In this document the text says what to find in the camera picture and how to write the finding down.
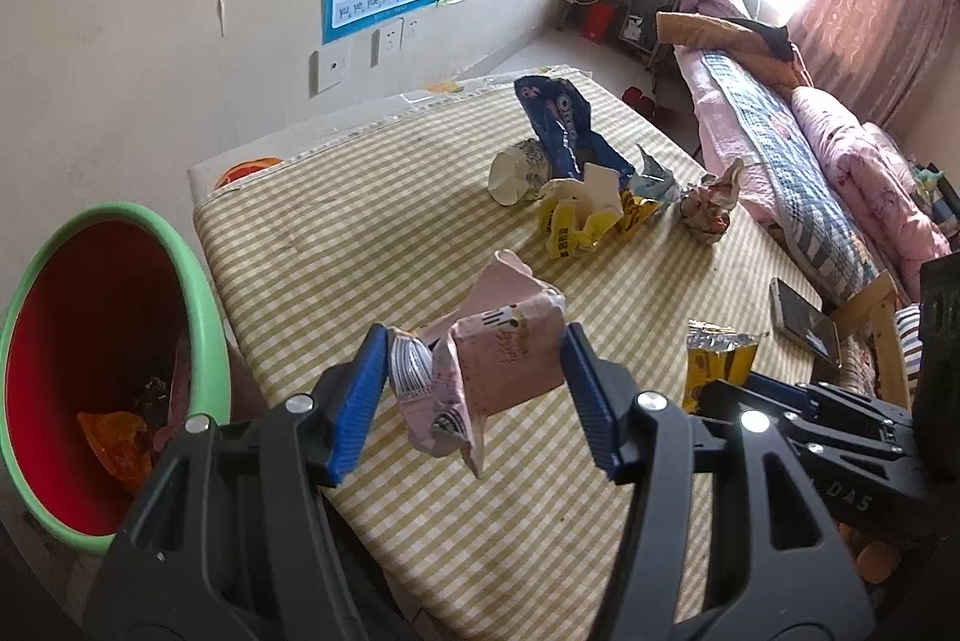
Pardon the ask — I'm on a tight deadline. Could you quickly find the light pink printed wrapper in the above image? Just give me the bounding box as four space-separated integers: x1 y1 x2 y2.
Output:
386 249 567 479

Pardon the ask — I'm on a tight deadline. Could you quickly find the orange snack wrapper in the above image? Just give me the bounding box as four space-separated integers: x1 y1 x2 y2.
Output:
77 411 177 496

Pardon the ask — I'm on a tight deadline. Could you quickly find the yellow white wrapper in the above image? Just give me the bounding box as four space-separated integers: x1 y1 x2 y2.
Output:
538 163 661 257

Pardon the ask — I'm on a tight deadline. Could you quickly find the red bin with green rim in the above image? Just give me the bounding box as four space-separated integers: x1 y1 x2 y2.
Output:
0 202 232 556

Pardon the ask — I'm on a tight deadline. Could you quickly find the black smartphone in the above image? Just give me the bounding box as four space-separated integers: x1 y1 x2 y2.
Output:
771 277 841 357

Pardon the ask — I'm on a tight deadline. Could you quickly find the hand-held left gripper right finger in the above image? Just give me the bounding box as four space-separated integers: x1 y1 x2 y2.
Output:
561 321 875 641

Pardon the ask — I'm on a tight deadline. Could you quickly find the pink floral quilt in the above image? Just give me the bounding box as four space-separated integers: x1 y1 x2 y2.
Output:
791 86 953 260

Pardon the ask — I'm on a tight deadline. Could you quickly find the yellow snack packet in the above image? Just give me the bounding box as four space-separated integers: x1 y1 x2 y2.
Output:
686 320 767 406

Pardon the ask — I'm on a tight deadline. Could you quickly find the blue cookie wrapper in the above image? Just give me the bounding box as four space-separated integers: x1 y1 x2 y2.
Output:
514 75 635 181

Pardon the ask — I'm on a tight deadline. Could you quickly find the silver blue wrapper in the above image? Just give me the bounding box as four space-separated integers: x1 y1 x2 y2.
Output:
626 145 680 211

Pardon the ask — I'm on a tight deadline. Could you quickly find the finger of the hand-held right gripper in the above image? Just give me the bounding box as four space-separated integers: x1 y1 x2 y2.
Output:
746 369 817 396
688 380 807 421

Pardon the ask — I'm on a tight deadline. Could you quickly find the person's right hand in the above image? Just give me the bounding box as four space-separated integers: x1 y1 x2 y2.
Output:
855 532 902 583

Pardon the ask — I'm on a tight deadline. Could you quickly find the blue checkered bed cover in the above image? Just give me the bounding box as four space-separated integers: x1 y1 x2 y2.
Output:
701 49 893 290

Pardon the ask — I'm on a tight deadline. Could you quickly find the red box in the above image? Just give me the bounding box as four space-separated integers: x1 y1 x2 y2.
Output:
583 0 617 43

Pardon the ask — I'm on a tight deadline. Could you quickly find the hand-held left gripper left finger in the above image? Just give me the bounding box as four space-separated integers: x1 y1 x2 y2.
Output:
82 322 392 641

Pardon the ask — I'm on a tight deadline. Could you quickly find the dark garment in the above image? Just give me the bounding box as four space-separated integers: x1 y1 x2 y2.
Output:
739 15 796 61

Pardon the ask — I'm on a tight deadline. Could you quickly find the bed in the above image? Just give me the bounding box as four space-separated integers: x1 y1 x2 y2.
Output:
671 41 960 312

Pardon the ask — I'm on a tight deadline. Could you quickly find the white paper cup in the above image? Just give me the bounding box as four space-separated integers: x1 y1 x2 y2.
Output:
487 139 557 206

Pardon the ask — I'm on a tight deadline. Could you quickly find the orange blanket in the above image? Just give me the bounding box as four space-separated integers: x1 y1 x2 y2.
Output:
656 11 811 88

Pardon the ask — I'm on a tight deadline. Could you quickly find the paper ball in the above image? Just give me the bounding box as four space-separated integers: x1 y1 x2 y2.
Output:
679 157 745 245

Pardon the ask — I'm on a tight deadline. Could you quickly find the wooden chair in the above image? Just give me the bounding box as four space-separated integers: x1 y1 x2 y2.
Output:
825 270 920 410

